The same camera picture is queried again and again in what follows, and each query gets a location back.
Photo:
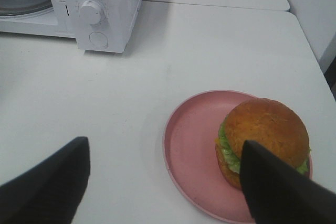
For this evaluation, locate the pink round plate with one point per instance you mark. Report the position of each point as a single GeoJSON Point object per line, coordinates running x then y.
{"type": "Point", "coordinates": [190, 156]}

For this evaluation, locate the round white door button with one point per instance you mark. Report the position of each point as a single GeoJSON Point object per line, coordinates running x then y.
{"type": "Point", "coordinates": [98, 39]}

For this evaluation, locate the white microwave knob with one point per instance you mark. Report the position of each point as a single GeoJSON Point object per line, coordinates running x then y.
{"type": "Point", "coordinates": [91, 12]}

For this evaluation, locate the toy burger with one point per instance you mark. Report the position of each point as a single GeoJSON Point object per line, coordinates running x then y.
{"type": "Point", "coordinates": [271, 124]}

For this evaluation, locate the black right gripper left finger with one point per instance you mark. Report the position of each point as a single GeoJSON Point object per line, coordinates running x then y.
{"type": "Point", "coordinates": [51, 191]}

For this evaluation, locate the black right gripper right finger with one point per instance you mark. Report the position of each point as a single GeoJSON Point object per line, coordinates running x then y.
{"type": "Point", "coordinates": [276, 193]}

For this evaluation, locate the white microwave oven body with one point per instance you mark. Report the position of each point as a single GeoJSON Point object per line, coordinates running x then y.
{"type": "Point", "coordinates": [63, 20]}

